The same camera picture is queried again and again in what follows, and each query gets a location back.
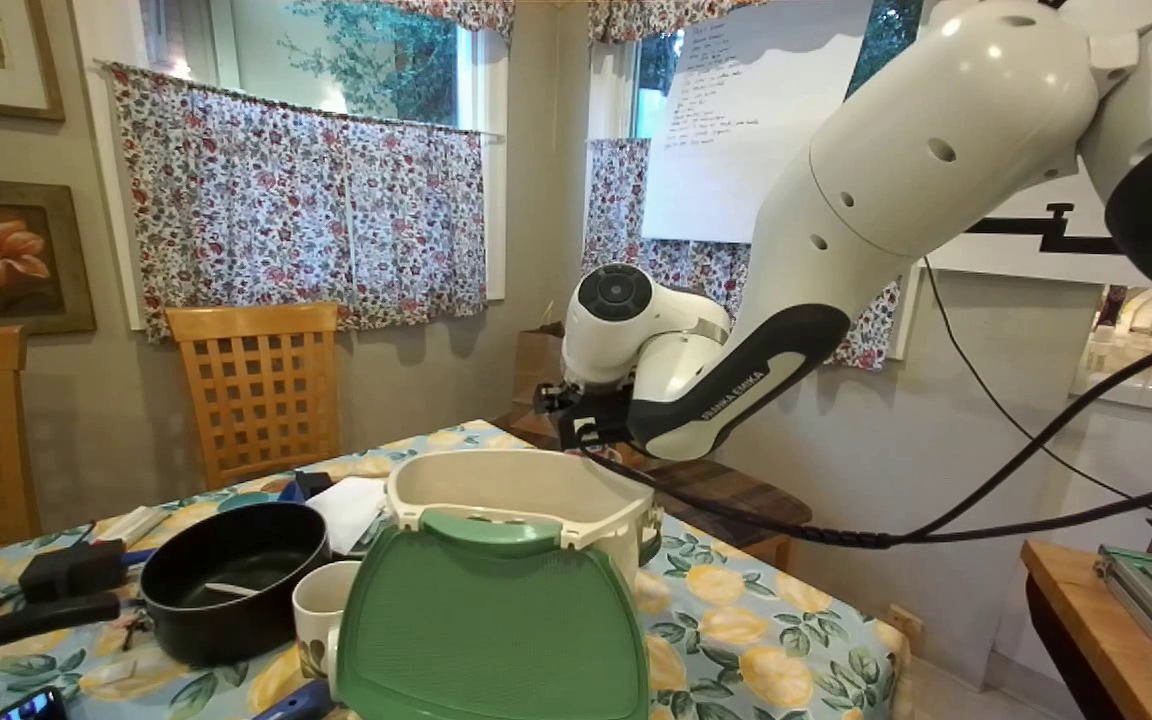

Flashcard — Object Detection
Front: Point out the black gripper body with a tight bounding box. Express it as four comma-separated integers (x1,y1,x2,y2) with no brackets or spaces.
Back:
533,383,630,450

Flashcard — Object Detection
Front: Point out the white plastic basket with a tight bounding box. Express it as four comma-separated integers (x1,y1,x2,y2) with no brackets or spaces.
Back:
389,454,658,576

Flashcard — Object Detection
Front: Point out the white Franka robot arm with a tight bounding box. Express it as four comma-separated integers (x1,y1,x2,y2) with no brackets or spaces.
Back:
540,0,1152,462

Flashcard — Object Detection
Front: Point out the green basket lid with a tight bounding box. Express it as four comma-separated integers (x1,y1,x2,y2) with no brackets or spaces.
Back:
333,527,652,720

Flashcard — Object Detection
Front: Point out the lemon pattern tablecloth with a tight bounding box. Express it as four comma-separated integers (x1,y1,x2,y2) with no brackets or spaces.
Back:
0,422,898,720

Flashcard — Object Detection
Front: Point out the whiteboard with writing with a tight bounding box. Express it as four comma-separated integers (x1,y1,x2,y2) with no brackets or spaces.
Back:
644,0,1152,293

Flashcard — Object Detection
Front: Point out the wooden chair by curtain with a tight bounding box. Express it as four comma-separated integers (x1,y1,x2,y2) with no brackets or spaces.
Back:
170,304,339,489

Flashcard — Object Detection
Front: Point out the white mug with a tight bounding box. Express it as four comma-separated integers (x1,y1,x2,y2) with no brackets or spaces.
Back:
292,560,361,673

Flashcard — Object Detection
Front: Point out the black cooking pot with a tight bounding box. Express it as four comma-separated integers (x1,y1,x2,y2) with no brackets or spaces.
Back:
140,503,328,668

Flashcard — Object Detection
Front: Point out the floral window curtain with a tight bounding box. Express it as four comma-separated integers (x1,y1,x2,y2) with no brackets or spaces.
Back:
109,64,488,336

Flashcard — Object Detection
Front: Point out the wooden side table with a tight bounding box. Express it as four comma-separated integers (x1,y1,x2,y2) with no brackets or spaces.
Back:
1022,541,1152,720

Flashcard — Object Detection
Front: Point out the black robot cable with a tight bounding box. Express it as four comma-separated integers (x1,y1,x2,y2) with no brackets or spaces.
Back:
588,254,1152,720

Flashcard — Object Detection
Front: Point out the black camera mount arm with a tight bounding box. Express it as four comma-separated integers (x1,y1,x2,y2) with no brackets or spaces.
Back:
969,205,1119,257

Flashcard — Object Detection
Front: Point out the flower picture frame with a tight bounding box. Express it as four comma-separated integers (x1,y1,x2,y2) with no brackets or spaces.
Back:
0,180,97,336

